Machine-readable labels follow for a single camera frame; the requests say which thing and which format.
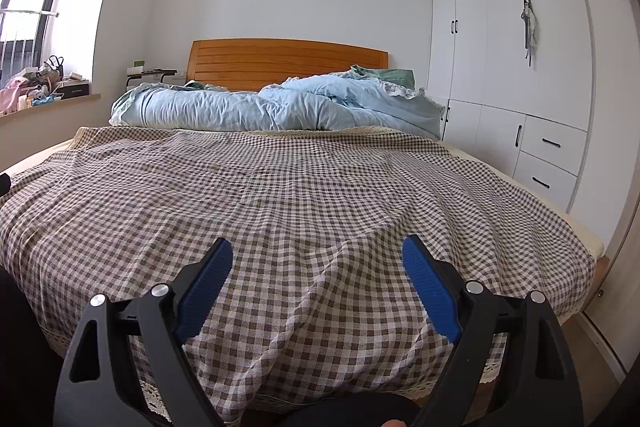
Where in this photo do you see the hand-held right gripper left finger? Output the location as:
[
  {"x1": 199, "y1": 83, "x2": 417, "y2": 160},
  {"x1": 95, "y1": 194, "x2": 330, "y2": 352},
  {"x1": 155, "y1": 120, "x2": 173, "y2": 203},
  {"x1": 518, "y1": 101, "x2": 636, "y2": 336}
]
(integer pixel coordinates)
[{"x1": 52, "y1": 237, "x2": 234, "y2": 427}]

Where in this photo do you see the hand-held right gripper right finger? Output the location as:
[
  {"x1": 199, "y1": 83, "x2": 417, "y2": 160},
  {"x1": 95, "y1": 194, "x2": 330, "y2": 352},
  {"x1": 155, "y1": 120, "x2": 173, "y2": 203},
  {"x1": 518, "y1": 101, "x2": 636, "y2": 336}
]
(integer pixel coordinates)
[{"x1": 401, "y1": 234, "x2": 586, "y2": 427}]

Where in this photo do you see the wooden windowsill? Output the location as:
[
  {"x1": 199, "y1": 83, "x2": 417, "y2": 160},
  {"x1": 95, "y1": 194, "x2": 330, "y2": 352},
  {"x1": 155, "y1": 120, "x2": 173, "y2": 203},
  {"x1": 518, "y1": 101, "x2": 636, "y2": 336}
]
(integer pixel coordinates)
[{"x1": 0, "y1": 93, "x2": 102, "y2": 128}]

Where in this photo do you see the pile of bags and boxes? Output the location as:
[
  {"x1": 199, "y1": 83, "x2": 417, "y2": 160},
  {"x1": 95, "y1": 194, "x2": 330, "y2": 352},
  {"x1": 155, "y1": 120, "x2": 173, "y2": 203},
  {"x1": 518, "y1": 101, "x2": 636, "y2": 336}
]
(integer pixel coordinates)
[{"x1": 0, "y1": 56, "x2": 91, "y2": 115}]

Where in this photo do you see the brown checkered bedspread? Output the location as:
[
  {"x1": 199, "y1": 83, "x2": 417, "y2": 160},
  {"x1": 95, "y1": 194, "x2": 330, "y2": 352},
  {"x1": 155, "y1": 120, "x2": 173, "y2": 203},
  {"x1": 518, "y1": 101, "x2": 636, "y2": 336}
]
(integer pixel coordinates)
[{"x1": 0, "y1": 125, "x2": 598, "y2": 425}]

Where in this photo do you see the cream mattress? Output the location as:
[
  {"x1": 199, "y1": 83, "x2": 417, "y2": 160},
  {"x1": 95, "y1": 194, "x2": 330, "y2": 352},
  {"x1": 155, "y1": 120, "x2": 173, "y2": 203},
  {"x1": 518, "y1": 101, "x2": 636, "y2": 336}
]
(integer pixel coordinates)
[{"x1": 442, "y1": 139, "x2": 607, "y2": 260}]

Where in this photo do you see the metal railing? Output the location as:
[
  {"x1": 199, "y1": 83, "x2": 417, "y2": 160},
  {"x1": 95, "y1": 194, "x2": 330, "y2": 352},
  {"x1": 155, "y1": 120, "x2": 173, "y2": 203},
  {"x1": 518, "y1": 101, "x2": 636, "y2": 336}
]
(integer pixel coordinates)
[{"x1": 0, "y1": 9, "x2": 60, "y2": 82}]

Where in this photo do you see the light blue duvet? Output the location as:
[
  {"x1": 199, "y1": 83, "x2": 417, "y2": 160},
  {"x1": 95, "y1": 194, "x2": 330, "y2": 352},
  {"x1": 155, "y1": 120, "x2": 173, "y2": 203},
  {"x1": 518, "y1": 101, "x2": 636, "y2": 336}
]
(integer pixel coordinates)
[{"x1": 109, "y1": 69, "x2": 446, "y2": 142}]

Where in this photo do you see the black side table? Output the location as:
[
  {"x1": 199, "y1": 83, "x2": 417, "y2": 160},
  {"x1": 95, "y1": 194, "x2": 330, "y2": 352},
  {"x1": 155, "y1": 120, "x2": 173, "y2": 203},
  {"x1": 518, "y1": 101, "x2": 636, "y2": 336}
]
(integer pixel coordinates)
[{"x1": 126, "y1": 68, "x2": 178, "y2": 90}]

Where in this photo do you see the green pillow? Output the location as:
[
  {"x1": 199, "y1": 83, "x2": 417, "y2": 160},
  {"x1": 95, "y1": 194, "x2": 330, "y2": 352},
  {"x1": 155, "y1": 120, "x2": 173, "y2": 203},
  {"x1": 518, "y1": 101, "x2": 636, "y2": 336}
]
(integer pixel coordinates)
[{"x1": 350, "y1": 65, "x2": 417, "y2": 88}]

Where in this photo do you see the wooden headboard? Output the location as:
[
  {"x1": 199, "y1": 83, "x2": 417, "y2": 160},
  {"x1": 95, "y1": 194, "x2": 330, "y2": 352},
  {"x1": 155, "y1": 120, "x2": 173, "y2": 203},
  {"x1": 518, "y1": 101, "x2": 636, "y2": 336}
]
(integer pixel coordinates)
[{"x1": 186, "y1": 38, "x2": 389, "y2": 92}]

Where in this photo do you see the white wardrobe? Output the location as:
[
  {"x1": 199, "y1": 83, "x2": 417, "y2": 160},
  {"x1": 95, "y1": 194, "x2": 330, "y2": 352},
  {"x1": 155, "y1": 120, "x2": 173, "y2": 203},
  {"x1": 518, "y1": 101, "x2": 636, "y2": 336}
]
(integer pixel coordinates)
[{"x1": 427, "y1": 0, "x2": 596, "y2": 215}]

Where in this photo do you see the grey hanging cloth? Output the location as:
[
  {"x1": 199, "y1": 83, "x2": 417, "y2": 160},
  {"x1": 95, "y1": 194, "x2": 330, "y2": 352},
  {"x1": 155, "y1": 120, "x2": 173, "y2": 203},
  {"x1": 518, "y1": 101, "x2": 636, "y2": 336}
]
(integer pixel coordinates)
[{"x1": 520, "y1": 0, "x2": 541, "y2": 68}]

